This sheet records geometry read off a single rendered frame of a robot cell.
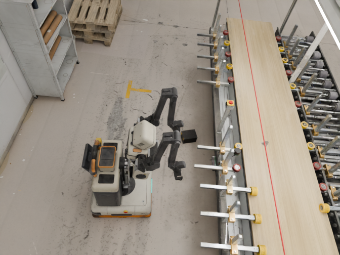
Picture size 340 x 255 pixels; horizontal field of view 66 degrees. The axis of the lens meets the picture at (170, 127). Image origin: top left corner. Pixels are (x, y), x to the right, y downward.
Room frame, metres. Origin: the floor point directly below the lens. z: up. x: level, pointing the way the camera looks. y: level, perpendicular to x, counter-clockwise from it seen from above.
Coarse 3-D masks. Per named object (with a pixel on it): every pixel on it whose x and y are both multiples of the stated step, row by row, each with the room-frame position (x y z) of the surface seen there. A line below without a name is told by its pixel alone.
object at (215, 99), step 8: (216, 88) 2.55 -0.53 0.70; (216, 96) 2.40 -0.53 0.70; (216, 104) 2.26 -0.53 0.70; (216, 112) 2.13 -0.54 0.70; (216, 120) 2.00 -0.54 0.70; (216, 128) 1.89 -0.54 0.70; (216, 136) 1.77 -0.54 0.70; (216, 144) 1.66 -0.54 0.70; (216, 152) 1.56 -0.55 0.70; (224, 176) 1.28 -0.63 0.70; (216, 184) 1.21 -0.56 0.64; (224, 184) 1.19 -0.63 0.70; (224, 200) 1.02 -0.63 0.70; (224, 208) 0.94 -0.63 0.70; (224, 224) 0.79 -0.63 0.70; (224, 232) 0.72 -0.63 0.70; (224, 240) 0.65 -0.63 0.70
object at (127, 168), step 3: (126, 150) 1.39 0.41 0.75; (126, 159) 1.26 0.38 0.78; (129, 159) 1.27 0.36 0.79; (129, 162) 1.23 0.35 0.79; (129, 165) 1.20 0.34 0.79; (126, 168) 1.16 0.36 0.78; (129, 168) 1.17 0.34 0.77; (132, 168) 1.26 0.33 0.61; (129, 171) 1.16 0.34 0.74; (132, 171) 1.23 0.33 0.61; (126, 174) 1.16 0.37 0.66; (129, 174) 1.14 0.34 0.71; (132, 174) 1.20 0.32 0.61; (129, 177) 1.14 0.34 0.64; (132, 177) 1.16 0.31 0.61; (129, 180) 1.14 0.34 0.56
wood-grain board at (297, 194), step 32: (256, 32) 3.65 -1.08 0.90; (256, 64) 2.90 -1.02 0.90; (288, 96) 2.39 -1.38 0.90; (256, 128) 1.82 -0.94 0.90; (288, 128) 1.89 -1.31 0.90; (256, 160) 1.40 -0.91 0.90; (288, 160) 1.46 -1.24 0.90; (288, 192) 1.11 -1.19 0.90; (320, 192) 1.16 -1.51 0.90; (256, 224) 0.77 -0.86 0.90; (288, 224) 0.81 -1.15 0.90; (320, 224) 0.85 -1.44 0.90
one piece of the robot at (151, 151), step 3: (156, 141) 1.37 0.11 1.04; (156, 144) 1.33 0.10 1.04; (153, 147) 1.29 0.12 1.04; (156, 147) 1.30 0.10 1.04; (150, 150) 1.26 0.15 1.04; (153, 150) 1.26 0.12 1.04; (150, 153) 1.23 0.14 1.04; (153, 153) 1.23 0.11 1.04; (147, 156) 1.21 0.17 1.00; (147, 168) 1.12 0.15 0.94; (150, 168) 1.12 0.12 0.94
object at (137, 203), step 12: (132, 180) 1.28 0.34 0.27; (144, 180) 1.30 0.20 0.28; (132, 192) 1.13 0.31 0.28; (144, 192) 1.15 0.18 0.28; (96, 204) 0.93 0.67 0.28; (132, 204) 0.99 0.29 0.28; (144, 204) 1.01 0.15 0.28; (96, 216) 0.86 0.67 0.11; (108, 216) 0.88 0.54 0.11; (120, 216) 0.90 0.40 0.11; (132, 216) 0.92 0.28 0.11; (144, 216) 0.94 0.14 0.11
